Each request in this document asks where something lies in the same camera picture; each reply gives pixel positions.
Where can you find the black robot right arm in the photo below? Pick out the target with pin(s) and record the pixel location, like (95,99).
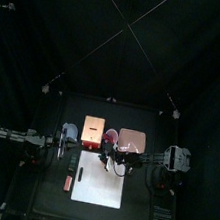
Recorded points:
(176,158)

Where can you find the white cutting board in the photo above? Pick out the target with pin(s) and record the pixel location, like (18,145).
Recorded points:
(99,184)

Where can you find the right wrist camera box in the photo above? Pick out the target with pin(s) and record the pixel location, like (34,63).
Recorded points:
(126,159)

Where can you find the grey-blue bowl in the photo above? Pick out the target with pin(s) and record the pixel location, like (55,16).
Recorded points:
(71,130)

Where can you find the rectangular plastic tray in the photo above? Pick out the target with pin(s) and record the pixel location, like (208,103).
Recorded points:
(132,140)

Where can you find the red rectangular block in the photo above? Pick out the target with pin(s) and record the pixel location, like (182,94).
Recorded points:
(68,183)

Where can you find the red plastic cup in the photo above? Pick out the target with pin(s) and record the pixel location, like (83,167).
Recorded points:
(112,136)

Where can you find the green striped wooden block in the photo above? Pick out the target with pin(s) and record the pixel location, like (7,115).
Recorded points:
(73,162)

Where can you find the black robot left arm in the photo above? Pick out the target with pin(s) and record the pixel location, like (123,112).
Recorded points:
(10,134)

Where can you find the tan box with red label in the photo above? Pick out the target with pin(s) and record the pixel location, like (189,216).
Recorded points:
(93,129)

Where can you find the metal frame corner bracket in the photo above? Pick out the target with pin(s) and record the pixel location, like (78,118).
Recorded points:
(45,88)
(176,114)
(11,6)

